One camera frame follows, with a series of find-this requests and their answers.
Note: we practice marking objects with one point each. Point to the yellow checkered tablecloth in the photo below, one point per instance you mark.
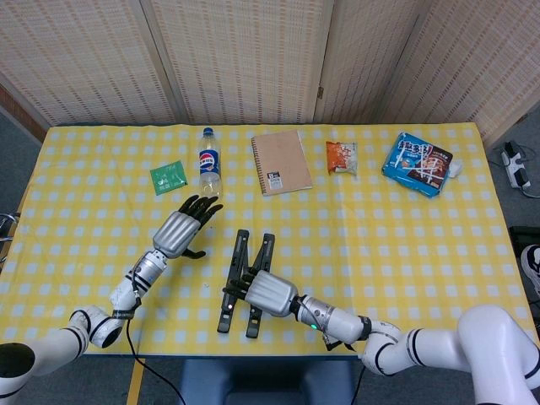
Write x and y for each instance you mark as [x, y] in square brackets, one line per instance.
[379, 253]

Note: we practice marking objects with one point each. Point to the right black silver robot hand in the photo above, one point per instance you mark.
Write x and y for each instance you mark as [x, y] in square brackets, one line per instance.
[272, 293]

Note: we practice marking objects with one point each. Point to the bamboo folding screen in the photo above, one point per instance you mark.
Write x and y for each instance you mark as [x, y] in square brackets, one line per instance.
[236, 59]

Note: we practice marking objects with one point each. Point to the white power strip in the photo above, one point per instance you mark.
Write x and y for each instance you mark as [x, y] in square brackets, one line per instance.
[515, 166]

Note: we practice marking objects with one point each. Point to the brass screen hinge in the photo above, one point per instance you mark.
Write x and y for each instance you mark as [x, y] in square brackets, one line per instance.
[320, 93]

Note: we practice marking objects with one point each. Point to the white crumpled tissue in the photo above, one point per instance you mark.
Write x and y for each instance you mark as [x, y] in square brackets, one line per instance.
[455, 169]

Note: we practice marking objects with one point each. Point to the green paper packet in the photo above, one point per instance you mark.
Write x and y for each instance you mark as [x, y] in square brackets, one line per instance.
[169, 178]

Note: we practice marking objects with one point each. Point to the chrome metal frame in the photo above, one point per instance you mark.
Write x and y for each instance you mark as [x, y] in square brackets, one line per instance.
[8, 219]

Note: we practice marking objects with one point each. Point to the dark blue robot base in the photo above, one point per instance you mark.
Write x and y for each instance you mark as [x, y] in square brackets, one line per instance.
[266, 384]

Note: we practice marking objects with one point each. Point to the yellow floor tape strip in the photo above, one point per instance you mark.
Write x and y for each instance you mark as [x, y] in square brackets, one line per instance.
[136, 381]

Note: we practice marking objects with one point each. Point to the blue biscuit package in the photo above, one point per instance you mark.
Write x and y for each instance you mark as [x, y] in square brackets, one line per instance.
[415, 166]

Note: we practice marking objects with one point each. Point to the orange white snack packet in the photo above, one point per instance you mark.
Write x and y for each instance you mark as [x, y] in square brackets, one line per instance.
[341, 158]

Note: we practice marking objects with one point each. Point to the white black sneaker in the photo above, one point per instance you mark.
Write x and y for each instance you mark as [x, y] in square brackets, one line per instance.
[532, 266]

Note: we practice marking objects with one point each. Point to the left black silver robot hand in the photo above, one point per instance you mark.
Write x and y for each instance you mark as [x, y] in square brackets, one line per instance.
[175, 232]

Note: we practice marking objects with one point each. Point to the brown spiral notebook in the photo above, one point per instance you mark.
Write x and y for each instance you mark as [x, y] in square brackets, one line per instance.
[282, 158]

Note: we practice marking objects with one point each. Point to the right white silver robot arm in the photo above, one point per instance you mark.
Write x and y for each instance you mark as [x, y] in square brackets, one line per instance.
[341, 322]

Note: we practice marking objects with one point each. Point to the black folding laptop stand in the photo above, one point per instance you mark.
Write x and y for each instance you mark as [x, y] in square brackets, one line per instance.
[241, 253]

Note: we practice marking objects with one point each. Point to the black flat box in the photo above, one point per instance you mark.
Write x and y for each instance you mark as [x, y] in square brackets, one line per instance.
[523, 235]

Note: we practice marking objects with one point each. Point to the clear Pepsi plastic bottle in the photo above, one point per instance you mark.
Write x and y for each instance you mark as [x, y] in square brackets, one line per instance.
[209, 164]

